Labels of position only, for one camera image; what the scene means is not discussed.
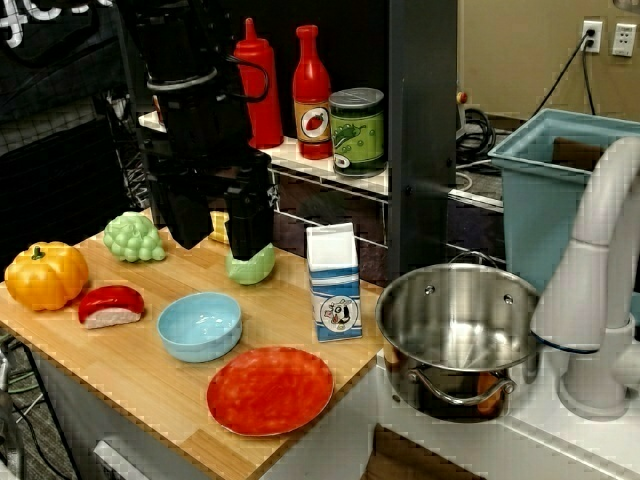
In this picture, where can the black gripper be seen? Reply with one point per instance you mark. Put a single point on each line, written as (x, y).
(200, 130)

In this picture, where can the light blue bowl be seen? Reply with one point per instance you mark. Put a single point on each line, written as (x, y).
(200, 327)

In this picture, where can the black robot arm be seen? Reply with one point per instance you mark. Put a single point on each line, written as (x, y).
(170, 40)

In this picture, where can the yellow toy corn cob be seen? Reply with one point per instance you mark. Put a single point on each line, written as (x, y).
(217, 230)

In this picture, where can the green toy lemon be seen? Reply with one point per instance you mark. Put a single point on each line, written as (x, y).
(255, 270)

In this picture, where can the green toy grapes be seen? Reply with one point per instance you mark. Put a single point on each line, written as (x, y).
(132, 240)

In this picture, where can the white tiled shelf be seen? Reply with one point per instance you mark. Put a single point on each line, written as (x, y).
(320, 172)

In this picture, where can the red ketchup squeeze bottle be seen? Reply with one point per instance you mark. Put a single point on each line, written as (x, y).
(260, 90)

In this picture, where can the toy milk carton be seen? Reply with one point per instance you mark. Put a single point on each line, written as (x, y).
(334, 295)

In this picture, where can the red toy cheese wedge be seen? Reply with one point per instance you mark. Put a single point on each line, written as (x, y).
(110, 305)

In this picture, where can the red sauce bottle with label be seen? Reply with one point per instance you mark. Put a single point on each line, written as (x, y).
(312, 100)

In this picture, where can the green peas can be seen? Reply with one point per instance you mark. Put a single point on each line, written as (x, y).
(356, 135)

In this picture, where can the red plate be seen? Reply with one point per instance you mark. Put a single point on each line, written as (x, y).
(270, 392)

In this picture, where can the orange toy pumpkin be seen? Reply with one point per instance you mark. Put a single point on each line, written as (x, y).
(45, 280)

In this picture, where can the black kitchen side panel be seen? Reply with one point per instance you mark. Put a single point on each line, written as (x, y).
(422, 125)

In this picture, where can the black cloth with white print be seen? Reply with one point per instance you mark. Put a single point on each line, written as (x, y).
(50, 60)

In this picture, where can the stainless steel pot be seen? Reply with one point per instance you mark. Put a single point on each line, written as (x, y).
(455, 325)

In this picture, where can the blue plastic bin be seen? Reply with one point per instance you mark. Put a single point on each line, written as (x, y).
(530, 215)

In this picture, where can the cardboard box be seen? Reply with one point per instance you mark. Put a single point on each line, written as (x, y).
(577, 155)

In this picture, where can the white toy faucet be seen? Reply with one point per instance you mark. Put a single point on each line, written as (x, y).
(595, 280)

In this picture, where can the white wall outlet with plug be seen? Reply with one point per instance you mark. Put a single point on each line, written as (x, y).
(592, 35)

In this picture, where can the white empty wall outlet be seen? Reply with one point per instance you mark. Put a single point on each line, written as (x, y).
(625, 39)

